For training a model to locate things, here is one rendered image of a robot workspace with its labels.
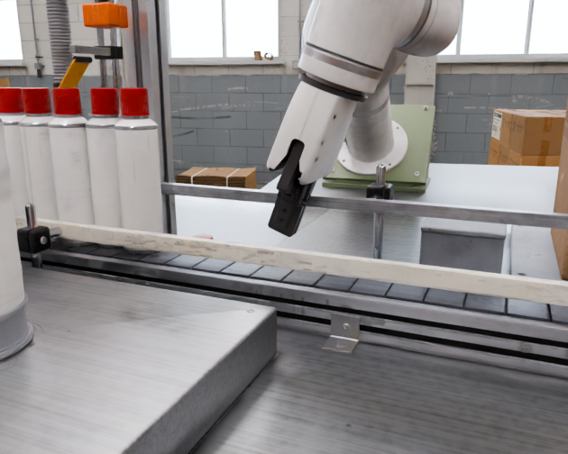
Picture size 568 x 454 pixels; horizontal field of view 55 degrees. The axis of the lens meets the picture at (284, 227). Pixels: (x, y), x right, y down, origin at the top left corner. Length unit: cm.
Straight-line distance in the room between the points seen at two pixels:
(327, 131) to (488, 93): 559
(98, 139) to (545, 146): 345
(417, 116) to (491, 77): 462
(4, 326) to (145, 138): 30
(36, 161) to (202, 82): 571
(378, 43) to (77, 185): 42
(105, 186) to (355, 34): 37
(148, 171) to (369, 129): 74
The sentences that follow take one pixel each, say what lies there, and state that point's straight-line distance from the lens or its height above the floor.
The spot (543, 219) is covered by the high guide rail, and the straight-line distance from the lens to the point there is 61.
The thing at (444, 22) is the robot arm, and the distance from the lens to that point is 60.
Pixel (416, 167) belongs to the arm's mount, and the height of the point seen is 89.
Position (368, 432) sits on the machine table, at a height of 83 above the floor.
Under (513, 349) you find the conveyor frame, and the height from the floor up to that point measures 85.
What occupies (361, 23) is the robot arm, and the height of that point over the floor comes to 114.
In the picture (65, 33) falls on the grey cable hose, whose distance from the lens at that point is 90.
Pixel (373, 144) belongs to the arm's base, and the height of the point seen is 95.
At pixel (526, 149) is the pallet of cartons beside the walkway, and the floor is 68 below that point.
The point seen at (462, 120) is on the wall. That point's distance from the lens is 610.
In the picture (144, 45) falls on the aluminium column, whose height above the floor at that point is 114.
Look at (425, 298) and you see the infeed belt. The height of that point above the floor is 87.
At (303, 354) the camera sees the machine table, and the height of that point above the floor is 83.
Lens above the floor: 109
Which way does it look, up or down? 15 degrees down
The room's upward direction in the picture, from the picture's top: straight up
